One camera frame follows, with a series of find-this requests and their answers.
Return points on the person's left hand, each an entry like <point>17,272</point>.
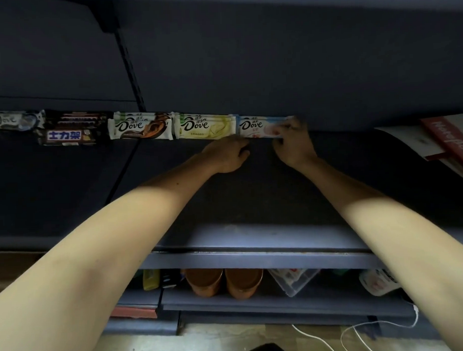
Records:
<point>229,154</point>

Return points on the person's right hand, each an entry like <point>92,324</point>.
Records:
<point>296,144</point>

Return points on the Dove bar yellow green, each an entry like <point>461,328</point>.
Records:
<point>205,126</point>

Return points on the Dove bar pink blue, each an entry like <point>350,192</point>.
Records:
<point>256,126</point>

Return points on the dark grey metal shelf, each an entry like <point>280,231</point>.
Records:
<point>288,57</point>

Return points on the Dove bar blue white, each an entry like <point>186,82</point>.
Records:
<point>13,120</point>

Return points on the person's left forearm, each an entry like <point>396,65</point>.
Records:
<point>87,269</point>

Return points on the person's right forearm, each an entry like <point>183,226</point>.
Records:
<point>400,228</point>

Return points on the clear plastic container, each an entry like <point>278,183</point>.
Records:
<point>294,281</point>

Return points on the yellow plastic bottle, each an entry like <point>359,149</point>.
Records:
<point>152,280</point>

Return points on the white plastic pouch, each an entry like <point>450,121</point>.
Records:
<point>379,282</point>

